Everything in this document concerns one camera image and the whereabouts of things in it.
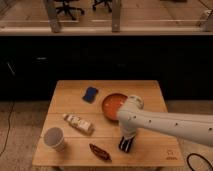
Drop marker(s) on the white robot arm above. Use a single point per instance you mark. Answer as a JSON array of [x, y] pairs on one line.
[[193, 127]]

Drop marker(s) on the orange bowl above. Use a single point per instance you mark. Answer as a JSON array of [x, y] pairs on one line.
[[111, 104]]

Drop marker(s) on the blue sponge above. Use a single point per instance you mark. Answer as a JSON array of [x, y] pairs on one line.
[[90, 94]]

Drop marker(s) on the white tube bottle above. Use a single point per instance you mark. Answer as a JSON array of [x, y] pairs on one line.
[[79, 123]]

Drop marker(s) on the dark red chili pepper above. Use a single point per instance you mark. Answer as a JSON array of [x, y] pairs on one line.
[[100, 153]]

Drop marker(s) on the grey paper cup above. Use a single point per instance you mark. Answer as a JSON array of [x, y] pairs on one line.
[[54, 138]]

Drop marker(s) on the black office chair left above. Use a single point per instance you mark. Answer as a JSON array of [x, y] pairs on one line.
[[66, 8]]

